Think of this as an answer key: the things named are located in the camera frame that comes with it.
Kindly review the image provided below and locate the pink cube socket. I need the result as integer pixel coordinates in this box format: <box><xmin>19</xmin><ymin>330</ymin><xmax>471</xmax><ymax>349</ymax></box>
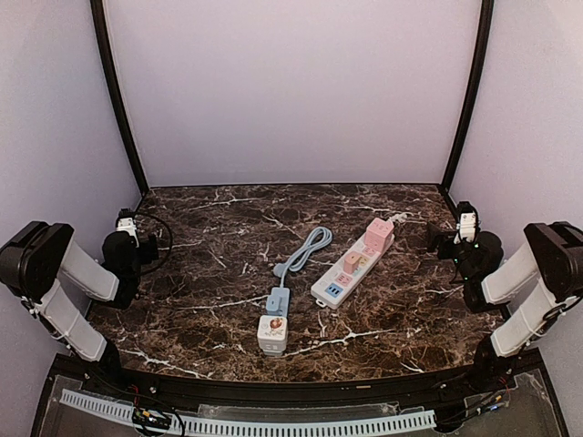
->
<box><xmin>364</xmin><ymin>218</ymin><xmax>394</xmax><ymax>251</ymax></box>

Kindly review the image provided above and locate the white multicolour power strip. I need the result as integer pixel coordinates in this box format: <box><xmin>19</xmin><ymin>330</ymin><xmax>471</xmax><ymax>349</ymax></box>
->
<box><xmin>311</xmin><ymin>218</ymin><xmax>394</xmax><ymax>310</ymax></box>

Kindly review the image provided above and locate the blue plug adapter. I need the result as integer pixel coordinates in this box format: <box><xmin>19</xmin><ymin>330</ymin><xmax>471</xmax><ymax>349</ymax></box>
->
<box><xmin>266</xmin><ymin>295</ymin><xmax>282</xmax><ymax>316</ymax></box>

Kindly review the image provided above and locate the white cube socket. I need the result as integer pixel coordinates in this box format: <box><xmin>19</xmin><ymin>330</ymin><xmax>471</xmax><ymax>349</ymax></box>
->
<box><xmin>257</xmin><ymin>315</ymin><xmax>288</xmax><ymax>356</ymax></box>

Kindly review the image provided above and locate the blue power strip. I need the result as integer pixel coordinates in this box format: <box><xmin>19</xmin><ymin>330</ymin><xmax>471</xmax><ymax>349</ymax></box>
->
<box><xmin>265</xmin><ymin>287</ymin><xmax>291</xmax><ymax>318</ymax></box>

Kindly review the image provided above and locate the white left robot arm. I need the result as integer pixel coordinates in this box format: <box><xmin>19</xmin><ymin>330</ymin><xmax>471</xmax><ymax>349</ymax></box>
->
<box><xmin>1</xmin><ymin>218</ymin><xmax>159</xmax><ymax>373</ymax></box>

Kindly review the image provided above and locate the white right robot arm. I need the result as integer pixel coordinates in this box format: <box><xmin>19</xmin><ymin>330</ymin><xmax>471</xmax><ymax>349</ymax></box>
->
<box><xmin>426</xmin><ymin>221</ymin><xmax>582</xmax><ymax>368</ymax></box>

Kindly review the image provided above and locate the small circuit board left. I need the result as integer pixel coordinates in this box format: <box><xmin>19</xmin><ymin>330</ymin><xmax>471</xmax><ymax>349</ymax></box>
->
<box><xmin>131</xmin><ymin>408</ymin><xmax>171</xmax><ymax>430</ymax></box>

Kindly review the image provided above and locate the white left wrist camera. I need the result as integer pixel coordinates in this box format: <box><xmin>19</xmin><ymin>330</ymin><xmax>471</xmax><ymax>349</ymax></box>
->
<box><xmin>116</xmin><ymin>208</ymin><xmax>138</xmax><ymax>239</ymax></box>

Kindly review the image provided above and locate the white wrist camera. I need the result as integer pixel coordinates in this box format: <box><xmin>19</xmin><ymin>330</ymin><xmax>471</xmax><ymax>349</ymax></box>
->
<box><xmin>116</xmin><ymin>208</ymin><xmax>138</xmax><ymax>239</ymax></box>
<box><xmin>454</xmin><ymin>201</ymin><xmax>480</xmax><ymax>244</ymax></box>

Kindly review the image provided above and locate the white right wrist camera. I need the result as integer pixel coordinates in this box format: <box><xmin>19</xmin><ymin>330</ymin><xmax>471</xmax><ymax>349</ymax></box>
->
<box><xmin>454</xmin><ymin>201</ymin><xmax>480</xmax><ymax>244</ymax></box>

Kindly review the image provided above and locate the black front rail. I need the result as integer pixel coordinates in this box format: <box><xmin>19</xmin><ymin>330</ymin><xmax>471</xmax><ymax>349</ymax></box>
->
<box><xmin>49</xmin><ymin>354</ymin><xmax>517</xmax><ymax>410</ymax></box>

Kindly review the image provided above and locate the white slotted cable duct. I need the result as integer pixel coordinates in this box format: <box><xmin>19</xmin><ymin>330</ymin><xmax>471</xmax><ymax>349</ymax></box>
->
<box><xmin>59</xmin><ymin>389</ymin><xmax>436</xmax><ymax>436</ymax></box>

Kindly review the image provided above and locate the left black frame post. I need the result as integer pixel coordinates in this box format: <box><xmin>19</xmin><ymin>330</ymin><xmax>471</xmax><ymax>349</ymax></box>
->
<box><xmin>89</xmin><ymin>0</ymin><xmax>149</xmax><ymax>197</ymax></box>

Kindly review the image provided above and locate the black frame post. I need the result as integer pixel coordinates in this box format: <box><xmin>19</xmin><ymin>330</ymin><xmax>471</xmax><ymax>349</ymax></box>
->
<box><xmin>440</xmin><ymin>0</ymin><xmax>495</xmax><ymax>193</ymax></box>
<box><xmin>89</xmin><ymin>0</ymin><xmax>149</xmax><ymax>197</ymax></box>

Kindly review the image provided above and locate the right black frame post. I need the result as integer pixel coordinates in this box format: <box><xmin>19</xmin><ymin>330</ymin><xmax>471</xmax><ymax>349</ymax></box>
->
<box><xmin>440</xmin><ymin>0</ymin><xmax>495</xmax><ymax>193</ymax></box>

